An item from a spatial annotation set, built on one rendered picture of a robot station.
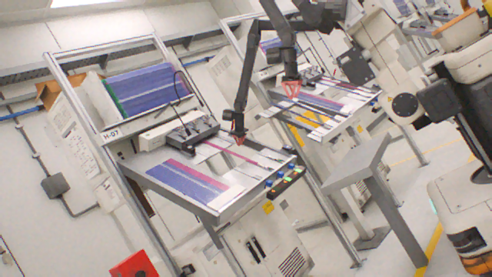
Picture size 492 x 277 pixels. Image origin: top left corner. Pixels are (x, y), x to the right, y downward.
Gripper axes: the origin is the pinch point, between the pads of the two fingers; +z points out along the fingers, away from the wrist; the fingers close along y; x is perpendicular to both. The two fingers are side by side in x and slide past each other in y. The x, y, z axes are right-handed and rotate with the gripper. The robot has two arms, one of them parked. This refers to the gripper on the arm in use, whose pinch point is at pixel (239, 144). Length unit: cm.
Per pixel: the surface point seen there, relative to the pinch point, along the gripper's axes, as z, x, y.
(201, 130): -6.5, -21.5, 9.3
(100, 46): -53, -80, 31
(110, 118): -20, -53, 49
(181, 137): -6.7, -24.0, 23.6
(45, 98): -23, -104, 58
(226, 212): 3, 34, 54
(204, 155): 0.1, -7.2, 23.3
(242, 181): 1.8, 24.5, 29.2
